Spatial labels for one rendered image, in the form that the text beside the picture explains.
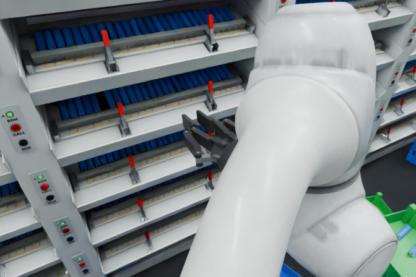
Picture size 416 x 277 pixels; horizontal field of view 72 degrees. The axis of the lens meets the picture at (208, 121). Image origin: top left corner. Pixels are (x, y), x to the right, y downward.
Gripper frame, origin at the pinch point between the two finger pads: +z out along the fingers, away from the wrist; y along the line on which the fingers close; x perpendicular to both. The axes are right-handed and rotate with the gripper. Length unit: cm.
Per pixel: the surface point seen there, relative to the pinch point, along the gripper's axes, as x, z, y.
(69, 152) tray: -8.2, 21.3, -27.0
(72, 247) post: -43, 28, -35
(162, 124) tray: -8.1, 21.6, -2.0
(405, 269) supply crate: -52, -24, 48
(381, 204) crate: -82, 14, 100
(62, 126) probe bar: -2.5, 25.6, -26.8
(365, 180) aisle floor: -81, 31, 110
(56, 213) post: -26, 24, -35
